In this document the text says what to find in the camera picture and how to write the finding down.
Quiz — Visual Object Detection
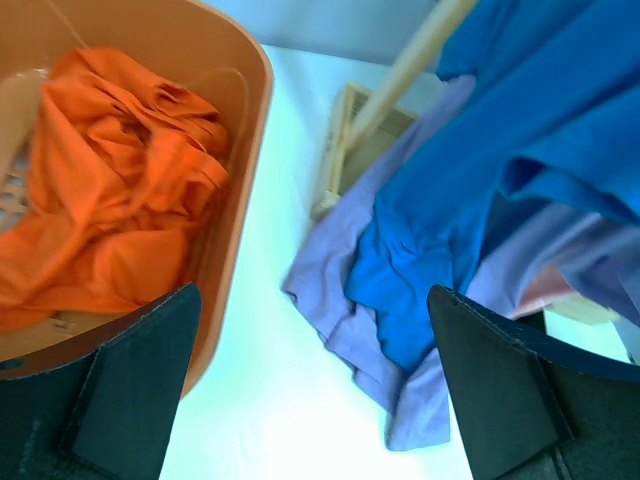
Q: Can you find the pink t shirt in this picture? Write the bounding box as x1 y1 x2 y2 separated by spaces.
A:
513 265 576 317

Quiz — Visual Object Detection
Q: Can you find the lilac t shirt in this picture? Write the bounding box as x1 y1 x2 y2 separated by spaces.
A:
283 75 639 451

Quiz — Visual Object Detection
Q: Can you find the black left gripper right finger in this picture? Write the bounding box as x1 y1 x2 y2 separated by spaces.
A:
427 286 639 480

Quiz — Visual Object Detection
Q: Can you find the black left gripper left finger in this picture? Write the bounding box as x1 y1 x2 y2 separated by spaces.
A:
1 283 202 479

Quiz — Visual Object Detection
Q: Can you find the wooden clothes rack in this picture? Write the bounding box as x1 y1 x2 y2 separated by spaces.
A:
310 0 477 221

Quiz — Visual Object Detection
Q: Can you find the orange plastic basket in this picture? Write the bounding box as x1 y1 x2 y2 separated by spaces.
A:
1 0 273 389

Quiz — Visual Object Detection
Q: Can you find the blue t shirt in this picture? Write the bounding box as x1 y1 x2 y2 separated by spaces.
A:
344 0 640 374

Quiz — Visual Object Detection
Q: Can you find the orange t shirt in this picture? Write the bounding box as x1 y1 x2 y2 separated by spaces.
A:
1 47 229 333

